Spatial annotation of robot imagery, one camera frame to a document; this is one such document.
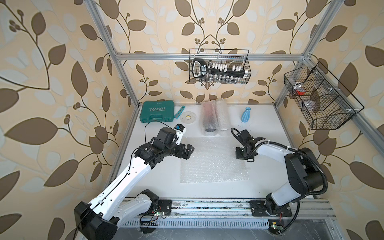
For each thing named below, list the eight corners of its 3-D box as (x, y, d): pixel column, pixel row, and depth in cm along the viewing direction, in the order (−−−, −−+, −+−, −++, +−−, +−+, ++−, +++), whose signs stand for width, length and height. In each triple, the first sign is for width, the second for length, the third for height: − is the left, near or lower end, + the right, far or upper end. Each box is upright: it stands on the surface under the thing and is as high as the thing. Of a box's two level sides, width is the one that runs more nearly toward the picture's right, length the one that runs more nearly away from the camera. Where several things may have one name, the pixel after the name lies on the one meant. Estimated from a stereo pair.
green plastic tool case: (139, 122, 111) (137, 118, 107) (145, 103, 124) (143, 99, 120) (173, 122, 111) (172, 118, 108) (175, 103, 124) (175, 99, 120)
